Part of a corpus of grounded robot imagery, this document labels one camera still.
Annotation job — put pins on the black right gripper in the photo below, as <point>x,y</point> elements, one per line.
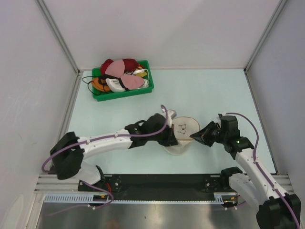
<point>203,136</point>

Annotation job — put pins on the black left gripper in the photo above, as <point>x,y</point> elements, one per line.
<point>170,139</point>

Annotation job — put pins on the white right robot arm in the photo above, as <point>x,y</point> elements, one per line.
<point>275,207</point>

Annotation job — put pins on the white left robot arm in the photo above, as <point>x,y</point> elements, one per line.
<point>69,154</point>

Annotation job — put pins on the yellow bra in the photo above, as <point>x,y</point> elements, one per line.
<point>141,73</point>

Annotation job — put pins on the white bra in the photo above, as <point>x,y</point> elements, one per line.
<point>115,85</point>

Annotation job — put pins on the red bra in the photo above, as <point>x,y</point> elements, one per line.
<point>123,65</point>

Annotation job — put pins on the pink bra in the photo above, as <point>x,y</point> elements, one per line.
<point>130,81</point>

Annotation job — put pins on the orange bra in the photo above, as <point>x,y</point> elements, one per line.
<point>100,85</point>

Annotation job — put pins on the green plastic bin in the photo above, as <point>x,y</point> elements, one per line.
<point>102,96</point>

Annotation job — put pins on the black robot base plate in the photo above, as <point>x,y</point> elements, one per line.
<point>164,184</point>

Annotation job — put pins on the white cable duct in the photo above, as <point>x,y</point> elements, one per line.
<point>213,198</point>

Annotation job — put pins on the aluminium frame rail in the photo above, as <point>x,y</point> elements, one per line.
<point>48,183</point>

